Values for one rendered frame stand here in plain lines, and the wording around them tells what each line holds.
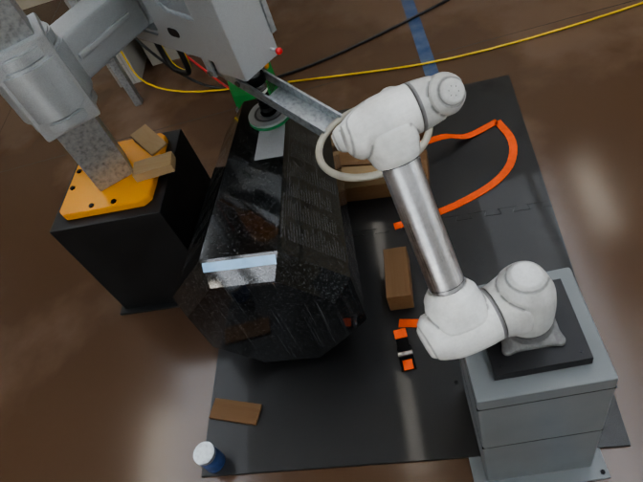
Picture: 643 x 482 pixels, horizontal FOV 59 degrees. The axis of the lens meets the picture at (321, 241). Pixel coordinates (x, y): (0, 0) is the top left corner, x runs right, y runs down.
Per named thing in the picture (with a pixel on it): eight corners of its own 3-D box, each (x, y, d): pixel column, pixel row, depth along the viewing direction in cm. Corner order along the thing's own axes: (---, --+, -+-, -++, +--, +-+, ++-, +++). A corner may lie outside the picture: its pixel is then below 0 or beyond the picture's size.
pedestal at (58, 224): (121, 316, 330) (41, 238, 275) (144, 229, 372) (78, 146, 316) (226, 300, 317) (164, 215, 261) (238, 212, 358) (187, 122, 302)
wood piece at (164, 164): (137, 182, 275) (132, 175, 271) (139, 169, 282) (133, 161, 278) (175, 171, 272) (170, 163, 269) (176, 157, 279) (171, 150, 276)
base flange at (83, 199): (61, 222, 278) (55, 215, 275) (88, 154, 309) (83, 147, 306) (151, 205, 268) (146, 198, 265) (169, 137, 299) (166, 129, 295)
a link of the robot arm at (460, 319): (515, 348, 154) (441, 382, 154) (490, 325, 170) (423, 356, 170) (417, 78, 133) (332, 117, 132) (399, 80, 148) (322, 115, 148)
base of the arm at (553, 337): (543, 283, 178) (543, 273, 174) (566, 345, 164) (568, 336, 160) (484, 295, 181) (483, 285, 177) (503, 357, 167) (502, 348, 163)
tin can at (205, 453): (225, 449, 261) (213, 439, 251) (225, 471, 254) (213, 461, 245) (205, 453, 262) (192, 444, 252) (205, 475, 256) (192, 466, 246)
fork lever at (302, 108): (205, 75, 265) (202, 67, 261) (232, 51, 272) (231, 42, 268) (320, 144, 242) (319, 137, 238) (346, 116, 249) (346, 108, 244)
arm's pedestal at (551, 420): (565, 360, 246) (580, 250, 186) (610, 478, 214) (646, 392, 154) (450, 380, 254) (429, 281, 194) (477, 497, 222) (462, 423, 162)
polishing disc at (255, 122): (243, 128, 270) (242, 126, 269) (256, 99, 282) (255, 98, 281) (283, 127, 263) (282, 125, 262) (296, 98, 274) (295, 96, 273)
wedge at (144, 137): (134, 142, 297) (129, 135, 294) (149, 130, 300) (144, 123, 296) (152, 156, 285) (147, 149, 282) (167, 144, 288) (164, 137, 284)
